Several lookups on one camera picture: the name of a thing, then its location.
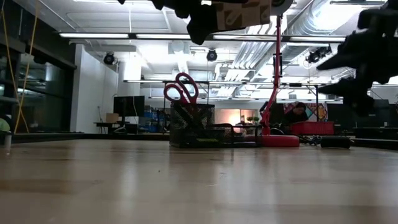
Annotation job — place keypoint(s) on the colourful wall picture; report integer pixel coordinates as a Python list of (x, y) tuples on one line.
[(317, 112)]

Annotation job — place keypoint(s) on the black computer monitor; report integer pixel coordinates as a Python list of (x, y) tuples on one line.
[(129, 105)]

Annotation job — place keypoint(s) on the red desk lamp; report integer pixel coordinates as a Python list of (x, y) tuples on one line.
[(280, 140)]

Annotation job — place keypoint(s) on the person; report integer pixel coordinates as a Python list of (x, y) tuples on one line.
[(295, 116)]

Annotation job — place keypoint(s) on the brown cardboard box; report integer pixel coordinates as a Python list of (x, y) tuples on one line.
[(112, 118)]

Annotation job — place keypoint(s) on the dark background equipment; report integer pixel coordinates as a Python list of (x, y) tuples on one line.
[(339, 121)]

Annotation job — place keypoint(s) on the black aluminium table frame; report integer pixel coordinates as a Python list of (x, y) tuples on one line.
[(77, 136)]

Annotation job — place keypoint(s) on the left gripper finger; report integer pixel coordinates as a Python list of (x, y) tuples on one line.
[(203, 25)]

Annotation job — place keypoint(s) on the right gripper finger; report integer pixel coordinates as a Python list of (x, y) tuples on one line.
[(357, 93), (351, 56)]

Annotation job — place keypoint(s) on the pink sticky note pad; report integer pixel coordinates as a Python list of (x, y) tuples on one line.
[(242, 15)]

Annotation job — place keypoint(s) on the dark background table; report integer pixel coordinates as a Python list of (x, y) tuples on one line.
[(130, 127)]

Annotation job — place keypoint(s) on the long ceiling light bar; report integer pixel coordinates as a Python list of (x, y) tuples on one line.
[(99, 35)]

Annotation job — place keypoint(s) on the red storage bin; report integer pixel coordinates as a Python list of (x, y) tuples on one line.
[(312, 128)]

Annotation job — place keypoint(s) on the black mesh desk organizer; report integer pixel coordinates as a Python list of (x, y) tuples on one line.
[(192, 124)]

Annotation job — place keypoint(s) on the black ceiling spotlight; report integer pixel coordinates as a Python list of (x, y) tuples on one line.
[(211, 55), (314, 56), (109, 58)]

